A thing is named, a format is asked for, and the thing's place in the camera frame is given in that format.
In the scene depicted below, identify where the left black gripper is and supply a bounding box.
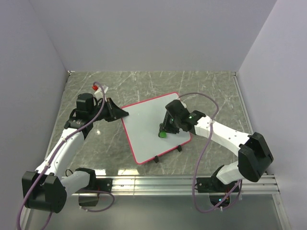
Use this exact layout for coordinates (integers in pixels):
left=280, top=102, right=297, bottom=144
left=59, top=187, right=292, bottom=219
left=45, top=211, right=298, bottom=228
left=89, top=98, right=128, bottom=123

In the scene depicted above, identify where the green whiteboard eraser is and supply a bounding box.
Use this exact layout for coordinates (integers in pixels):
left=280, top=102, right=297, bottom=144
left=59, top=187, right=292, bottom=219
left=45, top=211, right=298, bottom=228
left=158, top=131, right=167, bottom=138

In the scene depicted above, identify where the pink-framed whiteboard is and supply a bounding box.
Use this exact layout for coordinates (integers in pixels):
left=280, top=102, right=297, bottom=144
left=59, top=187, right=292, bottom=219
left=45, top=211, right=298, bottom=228
left=121, top=92, right=191, bottom=164

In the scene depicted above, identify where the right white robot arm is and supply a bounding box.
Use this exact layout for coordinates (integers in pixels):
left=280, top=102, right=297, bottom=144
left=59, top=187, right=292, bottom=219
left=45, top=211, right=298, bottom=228
left=158, top=100, right=273, bottom=192

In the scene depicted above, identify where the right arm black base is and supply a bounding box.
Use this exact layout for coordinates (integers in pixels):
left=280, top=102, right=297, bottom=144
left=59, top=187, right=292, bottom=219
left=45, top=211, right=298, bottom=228
left=193, top=177, right=240, bottom=194

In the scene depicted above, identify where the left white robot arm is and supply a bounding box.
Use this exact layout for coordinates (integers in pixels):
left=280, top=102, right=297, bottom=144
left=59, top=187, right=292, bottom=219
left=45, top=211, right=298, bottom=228
left=22, top=93, right=129, bottom=213

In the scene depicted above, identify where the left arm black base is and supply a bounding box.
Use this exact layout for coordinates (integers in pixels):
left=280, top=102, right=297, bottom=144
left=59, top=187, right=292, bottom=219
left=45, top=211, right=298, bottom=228
left=77, top=177, right=113, bottom=193

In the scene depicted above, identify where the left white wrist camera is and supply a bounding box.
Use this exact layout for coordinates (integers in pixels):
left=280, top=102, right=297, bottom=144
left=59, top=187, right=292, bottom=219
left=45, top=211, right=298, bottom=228
left=92, top=84, right=108, bottom=99

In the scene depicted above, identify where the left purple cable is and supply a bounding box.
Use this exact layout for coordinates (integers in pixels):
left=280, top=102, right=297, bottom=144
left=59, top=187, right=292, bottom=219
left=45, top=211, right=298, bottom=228
left=16, top=81, right=116, bottom=230

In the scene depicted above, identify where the purple cable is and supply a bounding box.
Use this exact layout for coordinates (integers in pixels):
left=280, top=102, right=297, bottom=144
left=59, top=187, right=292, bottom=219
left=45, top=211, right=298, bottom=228
left=178, top=92, right=243, bottom=214
left=16, top=81, right=116, bottom=230

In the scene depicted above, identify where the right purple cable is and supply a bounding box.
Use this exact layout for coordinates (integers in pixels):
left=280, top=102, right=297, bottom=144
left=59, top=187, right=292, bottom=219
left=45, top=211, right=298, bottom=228
left=178, top=92, right=243, bottom=214

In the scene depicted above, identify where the aluminium mounting rail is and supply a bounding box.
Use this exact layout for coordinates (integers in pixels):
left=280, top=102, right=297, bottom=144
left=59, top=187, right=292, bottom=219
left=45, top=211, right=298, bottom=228
left=71, top=174, right=281, bottom=196

